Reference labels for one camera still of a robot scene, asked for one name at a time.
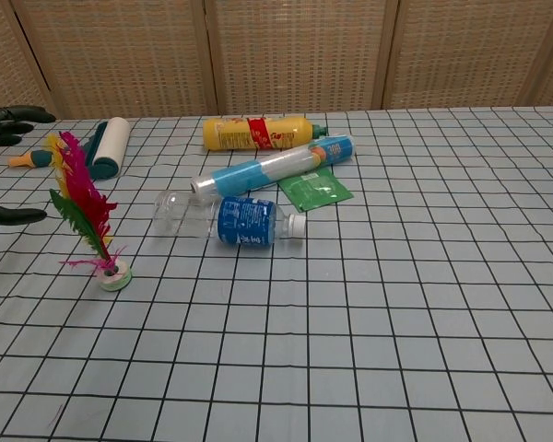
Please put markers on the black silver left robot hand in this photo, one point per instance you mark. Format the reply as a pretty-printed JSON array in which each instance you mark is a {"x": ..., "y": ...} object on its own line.
[{"x": 0, "y": 122}]

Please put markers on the colourful feather shuttlecock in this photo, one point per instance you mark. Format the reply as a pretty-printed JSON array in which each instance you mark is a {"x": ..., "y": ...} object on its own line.
[{"x": 80, "y": 193}]

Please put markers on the teal white lint roller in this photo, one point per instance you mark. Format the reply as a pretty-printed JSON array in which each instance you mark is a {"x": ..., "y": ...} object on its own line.
[{"x": 113, "y": 143}]

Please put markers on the yellow plastic bottle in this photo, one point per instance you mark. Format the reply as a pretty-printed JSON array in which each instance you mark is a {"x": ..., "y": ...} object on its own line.
[{"x": 230, "y": 133}]

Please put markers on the blue cling film roll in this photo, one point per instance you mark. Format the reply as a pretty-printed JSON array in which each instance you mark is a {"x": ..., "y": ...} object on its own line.
[{"x": 258, "y": 172}]

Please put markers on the clear blue-label water bottle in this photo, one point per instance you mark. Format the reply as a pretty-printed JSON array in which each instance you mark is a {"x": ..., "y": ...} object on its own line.
[{"x": 246, "y": 223}]

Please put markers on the bamboo folding screen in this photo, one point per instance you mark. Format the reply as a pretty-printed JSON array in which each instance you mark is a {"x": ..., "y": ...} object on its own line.
[{"x": 285, "y": 50}]

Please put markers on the green foil sachet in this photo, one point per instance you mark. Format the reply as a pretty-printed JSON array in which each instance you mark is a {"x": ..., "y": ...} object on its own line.
[{"x": 315, "y": 191}]

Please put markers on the blue checkered tablecloth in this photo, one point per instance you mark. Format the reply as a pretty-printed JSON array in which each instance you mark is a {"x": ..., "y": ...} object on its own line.
[{"x": 373, "y": 299}]

